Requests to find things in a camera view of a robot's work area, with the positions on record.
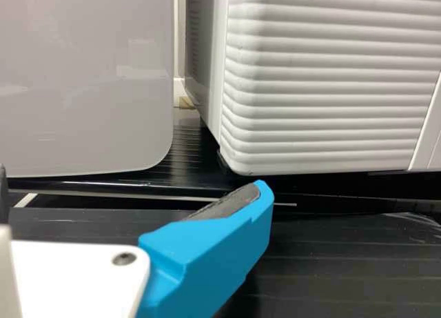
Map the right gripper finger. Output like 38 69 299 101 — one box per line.
136 179 276 318

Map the black platform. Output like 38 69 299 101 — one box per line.
0 202 441 318
6 119 441 215

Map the incubator door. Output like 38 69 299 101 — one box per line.
185 0 441 177

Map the white box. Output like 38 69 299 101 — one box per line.
0 0 175 178

